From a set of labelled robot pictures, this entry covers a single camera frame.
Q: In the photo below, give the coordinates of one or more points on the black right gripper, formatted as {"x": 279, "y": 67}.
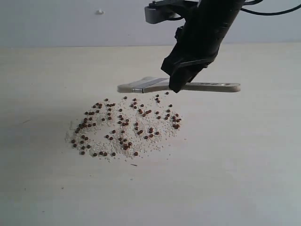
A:
{"x": 200, "y": 40}

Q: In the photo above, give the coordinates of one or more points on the red beans and white grains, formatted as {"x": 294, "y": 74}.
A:
{"x": 130, "y": 127}

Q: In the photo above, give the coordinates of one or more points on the wooden paint brush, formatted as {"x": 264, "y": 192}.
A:
{"x": 152, "y": 84}

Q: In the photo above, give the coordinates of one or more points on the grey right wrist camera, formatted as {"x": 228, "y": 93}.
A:
{"x": 168, "y": 10}

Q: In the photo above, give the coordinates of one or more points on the small white wall blob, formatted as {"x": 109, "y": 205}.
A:
{"x": 99, "y": 12}

